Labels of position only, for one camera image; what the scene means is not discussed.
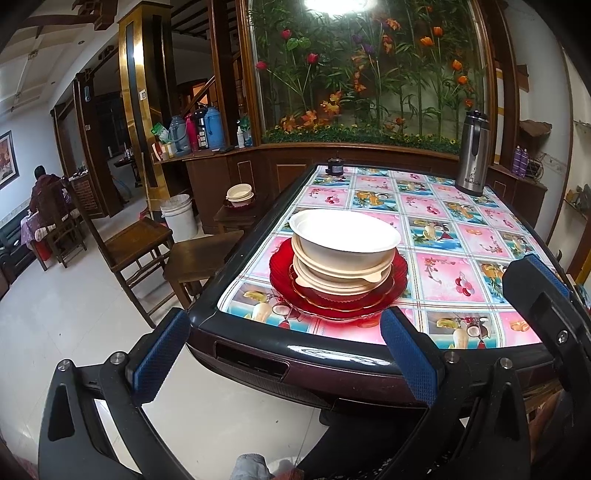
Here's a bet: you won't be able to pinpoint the person in dark red coat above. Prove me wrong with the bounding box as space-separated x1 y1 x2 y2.
29 165 69 226

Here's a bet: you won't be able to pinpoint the small beige plastic bowl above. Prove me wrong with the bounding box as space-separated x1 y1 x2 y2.
291 235 398 283

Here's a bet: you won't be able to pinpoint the small red glass plate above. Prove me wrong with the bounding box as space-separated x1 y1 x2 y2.
290 267 408 312

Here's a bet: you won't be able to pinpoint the large red glass plate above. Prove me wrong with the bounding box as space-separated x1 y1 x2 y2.
270 240 408 322

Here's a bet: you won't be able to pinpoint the white plastic bucket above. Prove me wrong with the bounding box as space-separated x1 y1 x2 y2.
160 194 198 242

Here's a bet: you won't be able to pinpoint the wooden chair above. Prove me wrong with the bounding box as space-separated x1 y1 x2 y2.
62 179 174 329

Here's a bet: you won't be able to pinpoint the white foam bowl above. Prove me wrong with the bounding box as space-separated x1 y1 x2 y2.
288 209 402 270
288 209 402 253

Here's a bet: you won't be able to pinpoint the stacked bowls on stool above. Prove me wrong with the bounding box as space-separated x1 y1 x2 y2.
225 183 254 207

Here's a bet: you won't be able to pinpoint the purple bottles on cabinet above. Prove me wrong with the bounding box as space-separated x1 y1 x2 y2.
512 146 529 178

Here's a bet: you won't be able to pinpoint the large beige plastic bowl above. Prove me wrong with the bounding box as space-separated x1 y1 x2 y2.
291 258 392 296

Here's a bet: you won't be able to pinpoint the wooden stool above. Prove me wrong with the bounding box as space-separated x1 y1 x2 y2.
163 230 243 309

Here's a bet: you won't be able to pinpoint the small black table device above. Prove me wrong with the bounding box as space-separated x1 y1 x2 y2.
325 158 345 177

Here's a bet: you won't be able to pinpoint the colourful printed tablecloth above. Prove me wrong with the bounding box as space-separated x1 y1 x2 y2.
217 166 545 349

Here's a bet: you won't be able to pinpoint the stainless steel thermos jug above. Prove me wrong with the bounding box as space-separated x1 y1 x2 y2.
455 110 490 196

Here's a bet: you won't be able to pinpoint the red thermos flask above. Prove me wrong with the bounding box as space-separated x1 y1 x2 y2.
185 114 198 152

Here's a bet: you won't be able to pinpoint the framed wall picture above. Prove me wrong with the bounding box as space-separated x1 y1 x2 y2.
0 131 19 189

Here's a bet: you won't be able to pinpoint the blue thermos flask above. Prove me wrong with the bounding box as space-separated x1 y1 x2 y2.
204 107 225 150

